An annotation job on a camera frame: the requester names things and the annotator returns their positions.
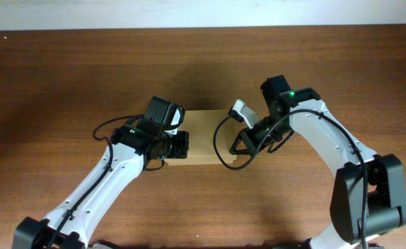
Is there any left black cable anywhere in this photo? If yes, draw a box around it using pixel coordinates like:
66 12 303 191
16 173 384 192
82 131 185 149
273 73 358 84
45 105 186 249

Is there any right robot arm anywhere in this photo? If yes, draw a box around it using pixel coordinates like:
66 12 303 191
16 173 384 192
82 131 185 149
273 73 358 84
228 75 406 248

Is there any black cable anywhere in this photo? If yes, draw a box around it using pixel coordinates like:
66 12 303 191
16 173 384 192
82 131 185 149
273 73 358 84
45 105 186 249
212 109 369 249

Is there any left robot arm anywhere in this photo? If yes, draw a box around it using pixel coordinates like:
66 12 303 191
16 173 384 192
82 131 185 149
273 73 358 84
12 96 189 249

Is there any right black cable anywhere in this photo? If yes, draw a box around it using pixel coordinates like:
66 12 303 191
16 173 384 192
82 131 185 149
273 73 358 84
212 109 369 249

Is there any brown cardboard box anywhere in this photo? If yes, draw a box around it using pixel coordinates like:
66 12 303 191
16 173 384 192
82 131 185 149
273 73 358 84
165 109 237 166

